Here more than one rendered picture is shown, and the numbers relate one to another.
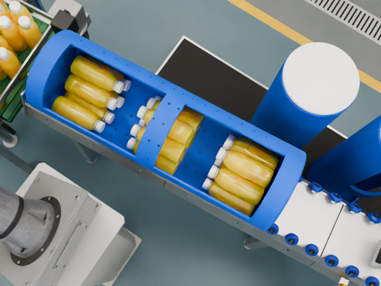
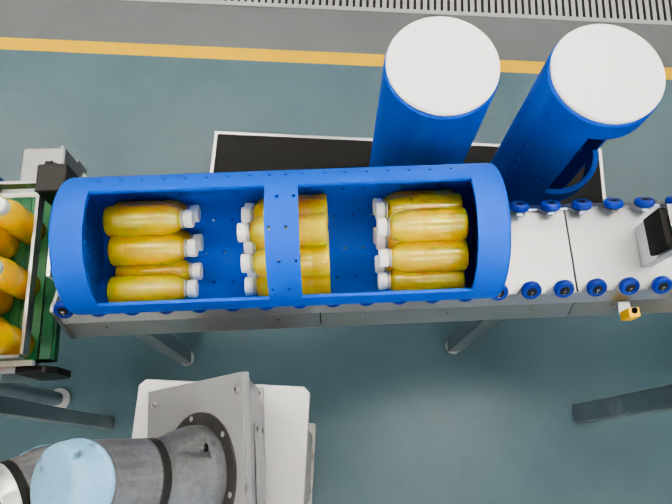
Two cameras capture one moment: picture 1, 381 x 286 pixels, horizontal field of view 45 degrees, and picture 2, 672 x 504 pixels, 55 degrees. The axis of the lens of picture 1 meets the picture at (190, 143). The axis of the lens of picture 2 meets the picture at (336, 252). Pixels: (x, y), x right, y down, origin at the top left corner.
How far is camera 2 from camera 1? 0.24 m
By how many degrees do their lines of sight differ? 7
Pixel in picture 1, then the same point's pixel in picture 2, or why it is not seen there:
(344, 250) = (601, 266)
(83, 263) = (287, 485)
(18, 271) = not seen: outside the picture
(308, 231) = (543, 269)
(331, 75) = (454, 54)
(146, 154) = (284, 283)
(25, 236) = (195, 490)
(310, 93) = (442, 91)
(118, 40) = not seen: hidden behind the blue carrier
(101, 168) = (207, 363)
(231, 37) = (275, 102)
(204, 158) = (355, 252)
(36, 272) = not seen: outside the picture
